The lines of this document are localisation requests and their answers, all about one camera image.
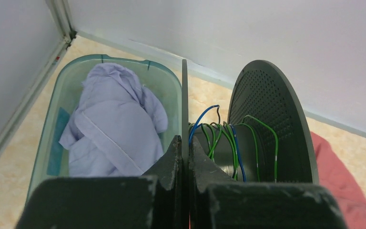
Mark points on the black cable spool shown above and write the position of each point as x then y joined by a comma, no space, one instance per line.
266,136

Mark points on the pink cloth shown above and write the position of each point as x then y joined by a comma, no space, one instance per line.
334,176

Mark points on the lavender cloth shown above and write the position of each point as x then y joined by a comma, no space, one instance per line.
114,130

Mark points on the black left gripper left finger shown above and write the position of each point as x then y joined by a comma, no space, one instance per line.
168,169

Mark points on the teal plastic tray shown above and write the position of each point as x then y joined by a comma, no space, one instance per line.
52,159

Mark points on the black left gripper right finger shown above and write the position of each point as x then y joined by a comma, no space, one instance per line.
204,171

